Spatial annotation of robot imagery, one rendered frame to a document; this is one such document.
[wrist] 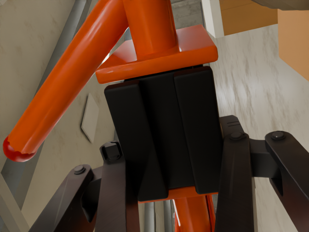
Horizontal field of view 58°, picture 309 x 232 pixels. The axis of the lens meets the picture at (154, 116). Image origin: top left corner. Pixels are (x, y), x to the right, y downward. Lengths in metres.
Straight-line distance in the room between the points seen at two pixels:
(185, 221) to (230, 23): 1.63
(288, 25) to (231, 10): 1.43
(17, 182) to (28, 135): 3.87
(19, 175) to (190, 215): 3.98
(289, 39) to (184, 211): 0.24
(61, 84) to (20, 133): 0.05
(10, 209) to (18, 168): 1.23
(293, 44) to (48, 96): 0.26
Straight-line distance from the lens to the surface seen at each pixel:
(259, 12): 1.81
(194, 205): 0.19
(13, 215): 3.12
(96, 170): 0.16
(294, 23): 0.34
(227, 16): 1.77
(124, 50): 0.17
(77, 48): 0.17
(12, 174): 4.22
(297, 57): 0.34
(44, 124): 0.20
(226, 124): 0.17
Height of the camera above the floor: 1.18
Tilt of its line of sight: 10 degrees up
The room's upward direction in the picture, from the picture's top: 101 degrees counter-clockwise
